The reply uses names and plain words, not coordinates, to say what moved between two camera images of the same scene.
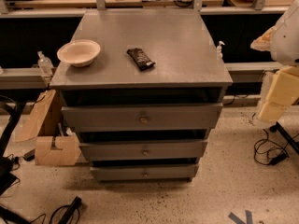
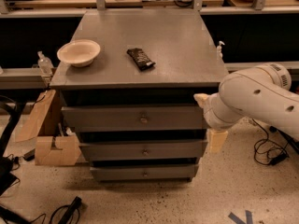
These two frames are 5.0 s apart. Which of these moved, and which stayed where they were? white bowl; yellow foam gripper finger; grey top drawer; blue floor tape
Moved: yellow foam gripper finger
Stayed: grey top drawer; blue floor tape; white bowl
